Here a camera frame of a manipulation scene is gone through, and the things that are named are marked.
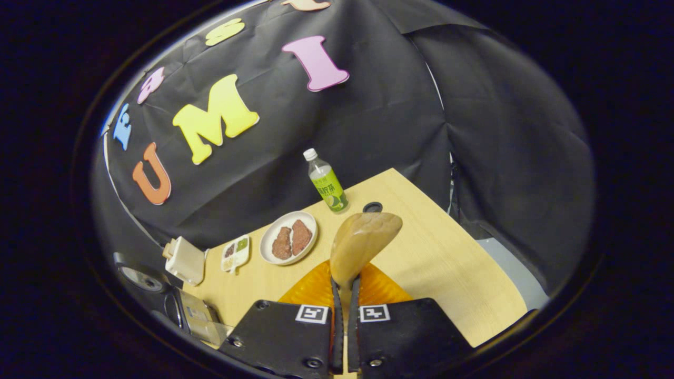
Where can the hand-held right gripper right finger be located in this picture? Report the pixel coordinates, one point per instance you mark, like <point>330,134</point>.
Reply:
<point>405,342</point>

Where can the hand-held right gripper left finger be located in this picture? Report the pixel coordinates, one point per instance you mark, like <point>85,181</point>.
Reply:
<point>284,342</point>

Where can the black rice cooker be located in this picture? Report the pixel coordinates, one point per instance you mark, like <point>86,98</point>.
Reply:
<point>195,316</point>

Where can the wooden spoon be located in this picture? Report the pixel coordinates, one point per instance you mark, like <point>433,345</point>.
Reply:
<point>360,245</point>

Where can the brown meat piece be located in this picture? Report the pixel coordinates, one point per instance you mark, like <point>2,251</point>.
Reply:
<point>301,238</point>
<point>282,243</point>

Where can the white divided bean dish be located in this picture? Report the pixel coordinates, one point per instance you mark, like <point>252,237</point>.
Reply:
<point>235,252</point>

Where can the white round plate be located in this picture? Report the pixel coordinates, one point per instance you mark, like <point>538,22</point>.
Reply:
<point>274,234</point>

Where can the white toaster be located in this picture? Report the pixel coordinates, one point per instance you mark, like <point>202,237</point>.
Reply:
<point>185,263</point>

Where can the green tea bottle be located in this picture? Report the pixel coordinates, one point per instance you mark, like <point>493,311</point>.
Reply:
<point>327,187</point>

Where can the black backdrop cloth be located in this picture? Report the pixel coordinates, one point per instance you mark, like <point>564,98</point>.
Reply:
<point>379,131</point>

